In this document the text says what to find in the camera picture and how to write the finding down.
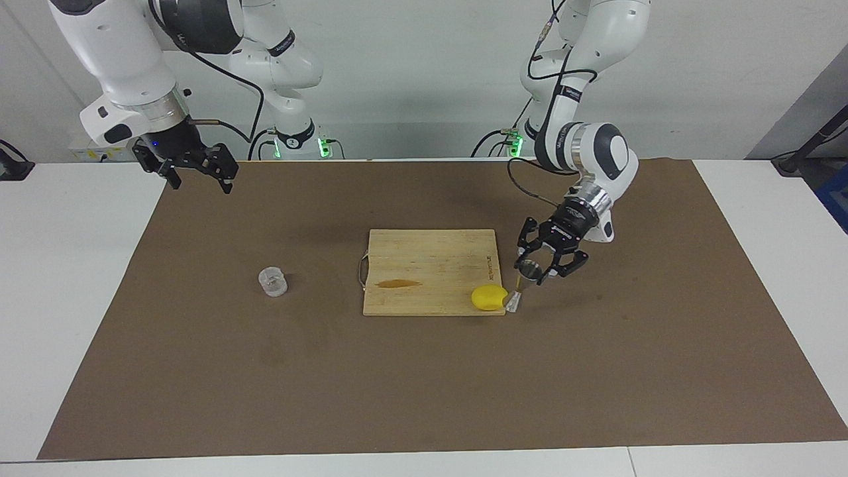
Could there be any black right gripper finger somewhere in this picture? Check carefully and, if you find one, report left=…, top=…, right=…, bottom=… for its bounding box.
left=156, top=158, right=183, bottom=191
left=199, top=142, right=240, bottom=195

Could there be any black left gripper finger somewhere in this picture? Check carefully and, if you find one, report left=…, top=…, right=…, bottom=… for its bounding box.
left=538, top=248, right=590, bottom=287
left=516, top=217, right=543, bottom=266

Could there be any steel double jigger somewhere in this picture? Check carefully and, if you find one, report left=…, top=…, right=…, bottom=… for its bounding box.
left=505, top=258, right=543, bottom=313

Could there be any clear plastic cup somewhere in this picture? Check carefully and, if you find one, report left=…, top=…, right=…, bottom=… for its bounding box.
left=258, top=266, right=288, bottom=297

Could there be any yellow lemon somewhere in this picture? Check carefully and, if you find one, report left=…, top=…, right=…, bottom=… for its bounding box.
left=471, top=285, right=509, bottom=311

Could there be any wooden cutting board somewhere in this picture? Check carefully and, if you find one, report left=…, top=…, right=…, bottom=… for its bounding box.
left=358, top=229, right=506, bottom=317

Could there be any brown table mat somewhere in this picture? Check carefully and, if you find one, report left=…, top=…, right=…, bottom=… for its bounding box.
left=36, top=158, right=848, bottom=461

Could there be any black stand with pole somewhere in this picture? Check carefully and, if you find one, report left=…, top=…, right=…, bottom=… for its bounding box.
left=772, top=103, right=848, bottom=176

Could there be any blue box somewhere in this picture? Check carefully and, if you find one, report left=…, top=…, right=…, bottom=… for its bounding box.
left=814, top=164, right=848, bottom=233

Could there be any black right base cable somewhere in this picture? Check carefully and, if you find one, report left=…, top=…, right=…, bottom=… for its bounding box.
left=248, top=128, right=276, bottom=161

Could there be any black base cable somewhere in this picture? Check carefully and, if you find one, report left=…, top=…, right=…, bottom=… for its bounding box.
left=471, top=99, right=534, bottom=158
left=248, top=128, right=276, bottom=161

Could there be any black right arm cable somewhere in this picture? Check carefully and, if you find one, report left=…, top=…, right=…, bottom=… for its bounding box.
left=149, top=0, right=266, bottom=143

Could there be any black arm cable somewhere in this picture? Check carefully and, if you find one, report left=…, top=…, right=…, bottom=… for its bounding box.
left=507, top=0, right=600, bottom=207
left=149, top=0, right=266, bottom=143

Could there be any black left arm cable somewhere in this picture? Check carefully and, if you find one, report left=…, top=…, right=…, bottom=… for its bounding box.
left=507, top=0, right=600, bottom=207

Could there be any white wall socket box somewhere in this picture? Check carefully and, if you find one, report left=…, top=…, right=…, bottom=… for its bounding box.
left=68, top=136, right=133, bottom=163

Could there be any black left base cable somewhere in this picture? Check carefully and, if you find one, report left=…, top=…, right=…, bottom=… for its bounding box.
left=471, top=99, right=534, bottom=158

